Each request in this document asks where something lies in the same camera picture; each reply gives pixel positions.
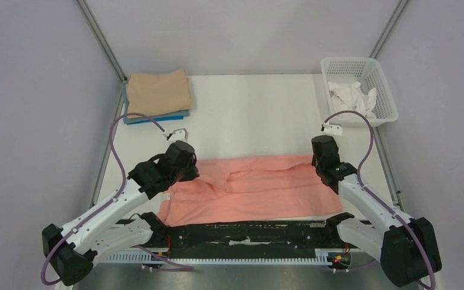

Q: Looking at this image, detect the pink t shirt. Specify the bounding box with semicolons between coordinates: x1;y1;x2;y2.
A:
158;155;343;227

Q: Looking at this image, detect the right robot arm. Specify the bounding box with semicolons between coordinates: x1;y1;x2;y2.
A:
311;135;442;287

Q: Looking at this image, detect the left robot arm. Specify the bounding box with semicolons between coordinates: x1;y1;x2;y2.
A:
40;140;199;286

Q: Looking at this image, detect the white crumpled t shirt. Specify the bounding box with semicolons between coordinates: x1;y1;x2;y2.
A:
327;82;377;118

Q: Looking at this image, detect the folded blue t shirt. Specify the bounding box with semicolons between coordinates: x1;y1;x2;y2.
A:
121;80;190;125

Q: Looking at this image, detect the folded beige t shirt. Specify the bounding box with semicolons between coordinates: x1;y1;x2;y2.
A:
126;69;193;116

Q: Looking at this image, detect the white plastic basket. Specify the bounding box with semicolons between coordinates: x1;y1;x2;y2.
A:
320;57;399;127

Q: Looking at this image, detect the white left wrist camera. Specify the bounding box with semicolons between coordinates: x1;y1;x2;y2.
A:
163;128;189;144

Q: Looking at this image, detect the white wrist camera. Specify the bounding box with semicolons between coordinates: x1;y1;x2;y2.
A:
163;128;189;144
321;123;343;136

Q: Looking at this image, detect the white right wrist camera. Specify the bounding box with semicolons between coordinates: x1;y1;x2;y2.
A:
321;123;343;136

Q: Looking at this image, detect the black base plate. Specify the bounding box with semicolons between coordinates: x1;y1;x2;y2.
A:
143;221;345;259

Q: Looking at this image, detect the white slotted cable duct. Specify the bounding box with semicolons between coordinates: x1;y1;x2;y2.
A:
102;250;332;266

